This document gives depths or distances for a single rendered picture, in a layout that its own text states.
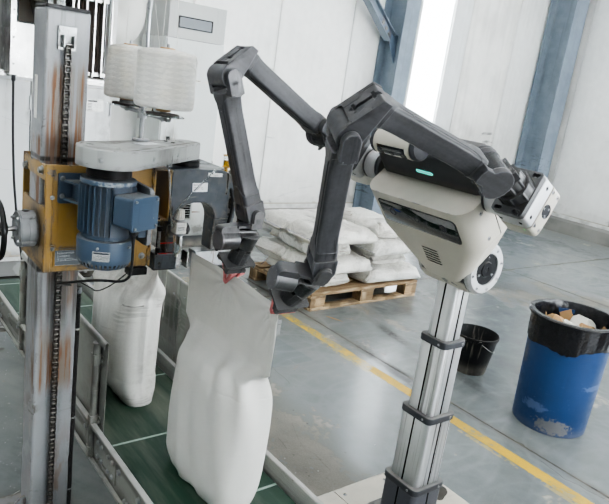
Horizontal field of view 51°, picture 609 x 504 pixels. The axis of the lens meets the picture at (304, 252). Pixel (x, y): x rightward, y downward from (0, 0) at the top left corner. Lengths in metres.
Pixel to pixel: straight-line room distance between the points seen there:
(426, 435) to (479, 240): 0.71
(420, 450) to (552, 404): 1.68
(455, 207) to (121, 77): 1.04
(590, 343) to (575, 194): 6.80
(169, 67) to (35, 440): 1.25
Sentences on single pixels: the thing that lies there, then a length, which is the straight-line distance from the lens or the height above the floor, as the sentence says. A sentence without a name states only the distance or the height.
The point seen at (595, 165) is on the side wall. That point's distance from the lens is 10.16.
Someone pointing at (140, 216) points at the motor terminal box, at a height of 1.26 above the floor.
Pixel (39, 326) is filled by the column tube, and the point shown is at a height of 0.83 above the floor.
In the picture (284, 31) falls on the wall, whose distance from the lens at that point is 7.11.
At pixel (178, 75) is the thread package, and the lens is 1.79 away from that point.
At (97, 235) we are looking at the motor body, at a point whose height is 1.18.
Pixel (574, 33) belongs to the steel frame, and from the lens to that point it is 10.28.
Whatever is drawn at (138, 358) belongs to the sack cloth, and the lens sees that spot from 2.51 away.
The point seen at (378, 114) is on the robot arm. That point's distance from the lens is 1.25.
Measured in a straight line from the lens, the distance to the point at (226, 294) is 1.92.
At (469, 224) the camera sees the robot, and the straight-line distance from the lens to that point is 1.69.
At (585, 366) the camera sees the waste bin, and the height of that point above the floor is 0.44.
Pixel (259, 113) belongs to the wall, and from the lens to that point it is 6.99.
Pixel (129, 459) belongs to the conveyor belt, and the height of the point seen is 0.38.
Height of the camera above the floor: 1.66
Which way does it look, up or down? 15 degrees down
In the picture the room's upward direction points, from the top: 8 degrees clockwise
